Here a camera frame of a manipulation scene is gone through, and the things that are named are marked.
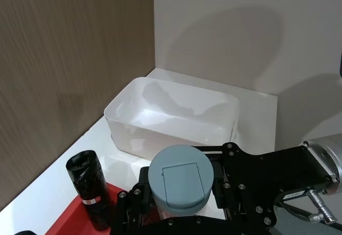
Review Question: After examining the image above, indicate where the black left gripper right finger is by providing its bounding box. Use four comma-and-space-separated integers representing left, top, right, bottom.
213, 161, 271, 226

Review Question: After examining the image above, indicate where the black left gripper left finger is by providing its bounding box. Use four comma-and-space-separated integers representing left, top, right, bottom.
112, 166, 159, 232

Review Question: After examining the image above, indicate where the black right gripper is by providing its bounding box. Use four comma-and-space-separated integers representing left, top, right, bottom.
196, 142, 332, 209

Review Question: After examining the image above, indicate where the container with grey-blue lid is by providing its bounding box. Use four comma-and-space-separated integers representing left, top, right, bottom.
147, 144, 215, 220

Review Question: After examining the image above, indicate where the black garbage bag roll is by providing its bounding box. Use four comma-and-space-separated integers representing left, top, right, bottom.
65, 150, 114, 232

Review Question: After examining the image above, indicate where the white plastic storage bin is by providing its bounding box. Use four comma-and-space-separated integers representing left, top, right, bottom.
103, 76, 240, 162

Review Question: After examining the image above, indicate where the red plastic tray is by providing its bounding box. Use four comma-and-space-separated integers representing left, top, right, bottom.
43, 182, 128, 235

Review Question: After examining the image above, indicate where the brown wood grain panel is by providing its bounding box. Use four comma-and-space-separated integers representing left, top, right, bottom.
0, 0, 156, 212

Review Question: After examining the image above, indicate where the thin cable with silver plug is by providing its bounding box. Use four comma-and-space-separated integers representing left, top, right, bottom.
277, 189, 336, 224

